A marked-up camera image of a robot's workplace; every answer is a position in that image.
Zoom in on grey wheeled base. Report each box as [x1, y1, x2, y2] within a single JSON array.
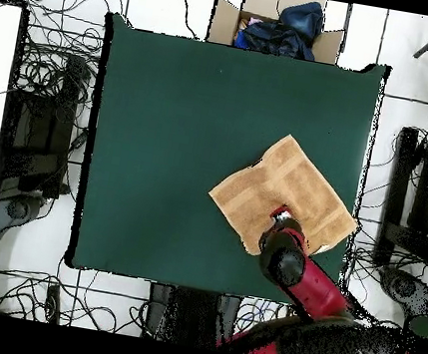
[[372, 264, 428, 323], [0, 188, 54, 250]]

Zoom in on black floor cable tangle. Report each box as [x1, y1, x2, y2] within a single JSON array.
[[335, 243, 420, 331], [5, 0, 126, 108]]

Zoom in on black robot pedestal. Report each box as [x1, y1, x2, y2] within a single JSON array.
[[140, 280, 243, 353]]

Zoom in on blue denim jeans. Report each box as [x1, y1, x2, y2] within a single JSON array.
[[275, 0, 329, 48]]

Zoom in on cardboard box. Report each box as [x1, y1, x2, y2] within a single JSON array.
[[205, 0, 351, 67]]

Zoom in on tan terry towel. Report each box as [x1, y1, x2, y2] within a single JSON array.
[[199, 122, 372, 272]]

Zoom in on navy blue garment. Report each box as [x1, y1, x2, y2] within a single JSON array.
[[231, 13, 321, 63]]

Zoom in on dark green table cloth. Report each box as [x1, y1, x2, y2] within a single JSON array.
[[64, 11, 392, 316]]

